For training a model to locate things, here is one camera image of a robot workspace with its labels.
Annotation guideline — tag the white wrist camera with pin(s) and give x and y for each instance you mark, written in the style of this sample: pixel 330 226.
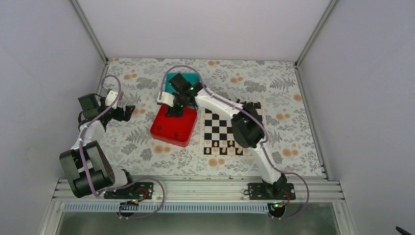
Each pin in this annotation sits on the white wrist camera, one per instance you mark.
pixel 166 98
pixel 113 97

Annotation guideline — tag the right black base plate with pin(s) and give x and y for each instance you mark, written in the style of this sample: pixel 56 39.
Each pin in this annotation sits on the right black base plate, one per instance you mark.
pixel 261 191

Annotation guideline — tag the aluminium corner post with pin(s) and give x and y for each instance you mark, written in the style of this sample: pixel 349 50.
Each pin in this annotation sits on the aluminium corner post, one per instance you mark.
pixel 88 28

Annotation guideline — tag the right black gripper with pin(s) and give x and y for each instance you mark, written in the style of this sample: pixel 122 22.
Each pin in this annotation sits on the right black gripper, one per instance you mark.
pixel 174 113

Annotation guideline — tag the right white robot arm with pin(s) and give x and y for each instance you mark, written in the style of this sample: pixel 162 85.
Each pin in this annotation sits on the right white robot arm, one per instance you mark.
pixel 247 127

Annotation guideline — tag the black white chessboard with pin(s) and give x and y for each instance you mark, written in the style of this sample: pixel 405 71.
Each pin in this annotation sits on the black white chessboard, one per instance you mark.
pixel 217 140

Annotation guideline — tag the red plastic tray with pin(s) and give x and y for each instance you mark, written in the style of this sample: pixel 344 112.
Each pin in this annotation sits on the red plastic tray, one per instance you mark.
pixel 174 130

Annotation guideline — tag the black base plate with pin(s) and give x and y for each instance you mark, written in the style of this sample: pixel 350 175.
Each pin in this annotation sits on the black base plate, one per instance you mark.
pixel 138 191
pixel 261 191

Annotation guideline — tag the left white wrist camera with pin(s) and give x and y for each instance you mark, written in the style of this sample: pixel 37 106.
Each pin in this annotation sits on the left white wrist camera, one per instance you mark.
pixel 113 97

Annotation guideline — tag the aluminium mounting rail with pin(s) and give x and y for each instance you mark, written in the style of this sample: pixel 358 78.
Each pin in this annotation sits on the aluminium mounting rail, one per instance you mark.
pixel 223 189

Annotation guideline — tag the teal plastic box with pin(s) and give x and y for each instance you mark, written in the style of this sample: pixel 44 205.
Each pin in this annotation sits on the teal plastic box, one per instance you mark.
pixel 192 78

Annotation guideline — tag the floral patterned table mat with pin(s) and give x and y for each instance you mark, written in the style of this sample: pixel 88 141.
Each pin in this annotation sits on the floral patterned table mat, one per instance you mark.
pixel 274 85

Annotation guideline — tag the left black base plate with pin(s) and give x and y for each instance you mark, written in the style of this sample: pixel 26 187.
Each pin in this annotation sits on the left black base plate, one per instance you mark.
pixel 138 191

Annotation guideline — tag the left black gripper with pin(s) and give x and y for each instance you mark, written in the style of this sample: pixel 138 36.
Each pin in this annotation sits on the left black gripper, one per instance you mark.
pixel 126 117

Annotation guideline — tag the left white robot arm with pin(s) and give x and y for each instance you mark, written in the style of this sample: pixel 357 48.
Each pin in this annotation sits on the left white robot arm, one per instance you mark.
pixel 85 165

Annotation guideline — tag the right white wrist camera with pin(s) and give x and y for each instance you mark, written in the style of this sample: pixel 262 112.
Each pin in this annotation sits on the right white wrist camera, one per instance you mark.
pixel 166 98

